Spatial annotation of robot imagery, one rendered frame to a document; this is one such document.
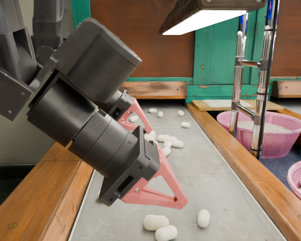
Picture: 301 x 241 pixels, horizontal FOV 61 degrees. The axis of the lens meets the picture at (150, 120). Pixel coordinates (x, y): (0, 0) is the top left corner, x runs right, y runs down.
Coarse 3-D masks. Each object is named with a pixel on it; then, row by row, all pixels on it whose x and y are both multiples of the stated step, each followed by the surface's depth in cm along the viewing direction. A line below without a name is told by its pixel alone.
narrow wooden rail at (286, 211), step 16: (192, 112) 98; (208, 128) 77; (224, 128) 77; (224, 144) 64; (240, 144) 64; (240, 160) 55; (256, 160) 55; (240, 176) 51; (256, 176) 48; (272, 176) 48; (256, 192) 44; (272, 192) 43; (288, 192) 43; (272, 208) 39; (288, 208) 38; (288, 224) 35; (288, 240) 35
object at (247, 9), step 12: (180, 0) 62; (192, 0) 33; (204, 0) 29; (216, 0) 29; (228, 0) 30; (240, 0) 30; (252, 0) 30; (264, 0) 30; (180, 12) 43; (192, 12) 35; (168, 24) 60
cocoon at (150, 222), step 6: (150, 216) 37; (156, 216) 37; (162, 216) 37; (144, 222) 37; (150, 222) 36; (156, 222) 36; (162, 222) 36; (168, 222) 37; (150, 228) 36; (156, 228) 36
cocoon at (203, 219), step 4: (200, 212) 39; (204, 212) 39; (208, 212) 39; (200, 216) 38; (204, 216) 38; (208, 216) 38; (200, 220) 37; (204, 220) 37; (208, 220) 38; (200, 224) 37; (204, 224) 37
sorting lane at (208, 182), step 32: (160, 128) 85; (192, 128) 85; (192, 160) 61; (224, 160) 60; (96, 192) 47; (192, 192) 47; (224, 192) 47; (96, 224) 39; (128, 224) 39; (192, 224) 39; (224, 224) 39; (256, 224) 39
